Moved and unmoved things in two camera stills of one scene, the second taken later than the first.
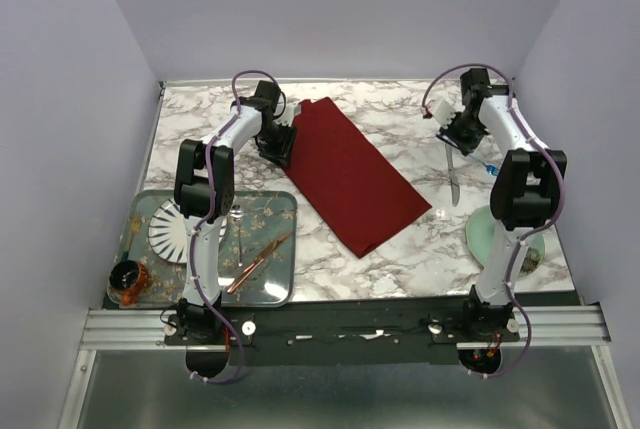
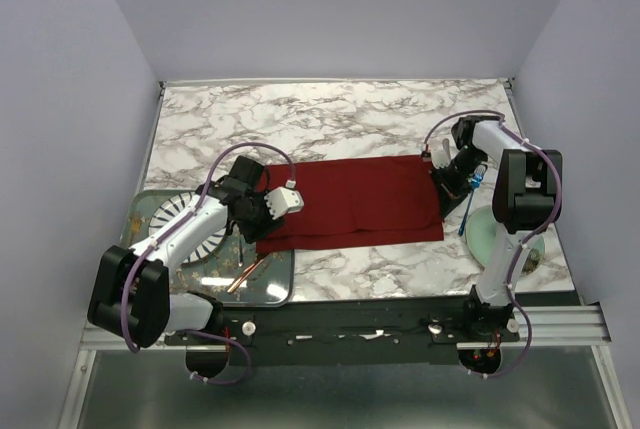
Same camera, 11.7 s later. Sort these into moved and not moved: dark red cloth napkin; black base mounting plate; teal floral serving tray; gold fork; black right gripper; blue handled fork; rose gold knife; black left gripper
Moved: black left gripper; dark red cloth napkin; blue handled fork; black right gripper
Not moved: teal floral serving tray; black base mounting plate; rose gold knife; gold fork
